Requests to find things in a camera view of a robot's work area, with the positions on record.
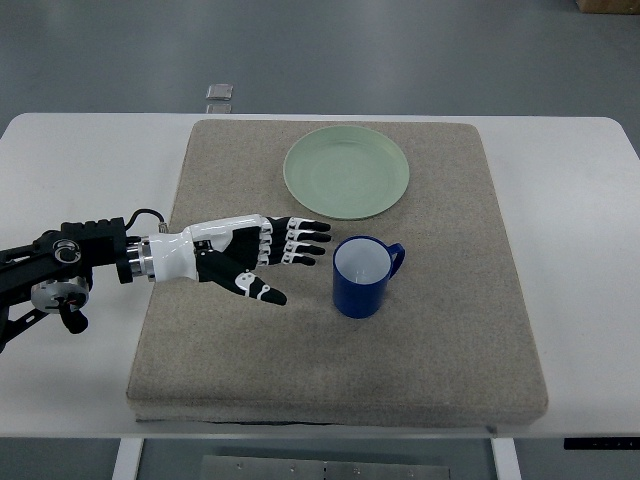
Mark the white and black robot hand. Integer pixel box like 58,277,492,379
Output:
139,214,331,306

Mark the blue mug white inside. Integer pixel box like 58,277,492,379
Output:
332,235,406,319

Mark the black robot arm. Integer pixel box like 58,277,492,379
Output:
1,208,168,347

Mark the light green plate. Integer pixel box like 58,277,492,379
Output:
283,125,410,220

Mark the lower floor socket plate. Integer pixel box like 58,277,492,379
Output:
205,103,232,114

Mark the floor socket plate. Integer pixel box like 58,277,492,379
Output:
206,83,234,100
205,103,232,114

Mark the upper floor socket plate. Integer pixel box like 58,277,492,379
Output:
206,83,234,100

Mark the left white table leg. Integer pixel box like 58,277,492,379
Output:
111,438,144,480

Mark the white table leg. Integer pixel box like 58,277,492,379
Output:
111,438,144,480
491,438,522,480

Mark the beige fabric mat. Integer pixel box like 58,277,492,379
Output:
127,122,548,428

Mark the right white table leg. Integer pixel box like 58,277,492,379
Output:
491,438,522,480

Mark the black table control panel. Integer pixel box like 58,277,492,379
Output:
563,437,640,451

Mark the cardboard box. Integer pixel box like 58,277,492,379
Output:
575,0,640,15

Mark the metal base plate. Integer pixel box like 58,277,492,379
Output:
200,455,451,480

